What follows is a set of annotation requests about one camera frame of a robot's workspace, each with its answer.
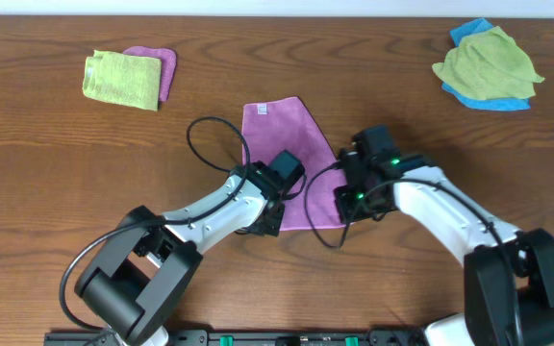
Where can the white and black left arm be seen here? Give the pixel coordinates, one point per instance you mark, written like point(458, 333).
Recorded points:
point(138, 277)

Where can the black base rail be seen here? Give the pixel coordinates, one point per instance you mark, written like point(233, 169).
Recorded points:
point(277, 338)

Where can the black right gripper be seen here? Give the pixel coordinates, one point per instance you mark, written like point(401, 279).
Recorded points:
point(344, 208)

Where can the purple microfiber cloth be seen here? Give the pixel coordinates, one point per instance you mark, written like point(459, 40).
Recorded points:
point(272, 127)

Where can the crumpled green cloth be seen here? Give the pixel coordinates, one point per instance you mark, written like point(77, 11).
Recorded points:
point(489, 65)

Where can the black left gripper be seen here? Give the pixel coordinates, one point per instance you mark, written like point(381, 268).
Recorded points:
point(274, 228)

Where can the blue cloth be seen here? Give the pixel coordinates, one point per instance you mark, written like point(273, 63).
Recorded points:
point(477, 26)

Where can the folded green cloth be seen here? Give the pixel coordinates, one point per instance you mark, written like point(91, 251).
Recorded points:
point(124, 80)

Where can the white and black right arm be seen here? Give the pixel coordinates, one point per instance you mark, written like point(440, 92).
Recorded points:
point(508, 273)

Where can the folded purple cloth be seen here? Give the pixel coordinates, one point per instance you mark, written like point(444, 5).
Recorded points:
point(168, 60)

